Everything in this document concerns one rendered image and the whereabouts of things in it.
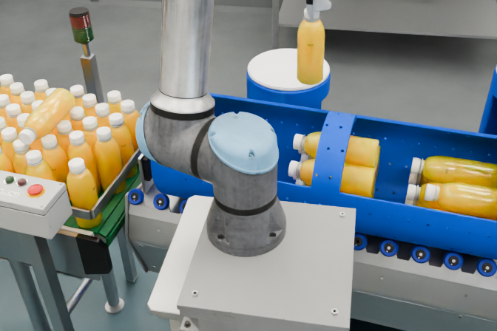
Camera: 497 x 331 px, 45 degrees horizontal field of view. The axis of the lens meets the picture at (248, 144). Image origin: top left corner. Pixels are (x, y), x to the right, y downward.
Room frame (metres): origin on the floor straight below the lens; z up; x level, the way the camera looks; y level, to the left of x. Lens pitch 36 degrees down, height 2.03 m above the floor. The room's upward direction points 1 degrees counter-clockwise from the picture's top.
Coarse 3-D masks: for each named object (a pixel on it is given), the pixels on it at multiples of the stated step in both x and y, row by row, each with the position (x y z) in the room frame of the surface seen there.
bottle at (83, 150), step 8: (72, 144) 1.31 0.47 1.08; (80, 144) 1.31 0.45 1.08; (88, 144) 1.33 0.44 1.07; (72, 152) 1.30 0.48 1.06; (80, 152) 1.30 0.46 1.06; (88, 152) 1.31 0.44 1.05; (88, 160) 1.30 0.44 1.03; (88, 168) 1.30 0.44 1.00; (96, 168) 1.32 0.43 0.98; (96, 176) 1.31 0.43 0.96; (96, 184) 1.31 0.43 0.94
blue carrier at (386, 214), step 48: (288, 144) 1.33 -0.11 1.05; (336, 144) 1.10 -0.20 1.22; (384, 144) 1.26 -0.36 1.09; (432, 144) 1.22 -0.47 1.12; (480, 144) 1.18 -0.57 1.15; (192, 192) 1.13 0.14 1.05; (288, 192) 1.05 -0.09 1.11; (336, 192) 1.03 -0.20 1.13; (384, 192) 1.20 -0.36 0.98; (432, 240) 0.96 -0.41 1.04; (480, 240) 0.92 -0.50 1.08
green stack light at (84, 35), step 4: (72, 28) 1.76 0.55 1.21; (84, 28) 1.76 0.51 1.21; (88, 28) 1.76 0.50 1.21; (72, 32) 1.76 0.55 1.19; (76, 32) 1.75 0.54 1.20; (80, 32) 1.75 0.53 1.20; (84, 32) 1.75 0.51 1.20; (88, 32) 1.76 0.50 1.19; (92, 32) 1.78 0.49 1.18; (76, 36) 1.75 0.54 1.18; (80, 36) 1.75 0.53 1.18; (84, 36) 1.75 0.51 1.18; (88, 36) 1.76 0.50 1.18; (92, 36) 1.77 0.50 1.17; (76, 40) 1.75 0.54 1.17; (80, 40) 1.75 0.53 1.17; (84, 40) 1.75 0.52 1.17; (88, 40) 1.76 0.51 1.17
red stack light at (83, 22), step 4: (84, 16) 1.76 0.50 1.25; (88, 16) 1.77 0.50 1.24; (72, 20) 1.75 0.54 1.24; (76, 20) 1.75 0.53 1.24; (80, 20) 1.75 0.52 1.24; (84, 20) 1.76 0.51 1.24; (88, 20) 1.77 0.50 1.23; (72, 24) 1.76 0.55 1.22; (76, 24) 1.75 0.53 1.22; (80, 24) 1.75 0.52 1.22; (84, 24) 1.75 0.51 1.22; (88, 24) 1.76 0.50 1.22; (76, 28) 1.75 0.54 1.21; (80, 28) 1.75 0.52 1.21
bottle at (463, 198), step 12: (444, 192) 1.02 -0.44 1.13; (456, 192) 1.01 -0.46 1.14; (468, 192) 1.00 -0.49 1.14; (480, 192) 1.00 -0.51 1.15; (492, 192) 1.00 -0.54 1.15; (444, 204) 1.00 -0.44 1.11; (456, 204) 0.99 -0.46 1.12; (468, 204) 0.99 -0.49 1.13; (480, 204) 0.98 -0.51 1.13; (492, 204) 0.98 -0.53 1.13; (480, 216) 0.98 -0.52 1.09; (492, 216) 0.97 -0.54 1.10
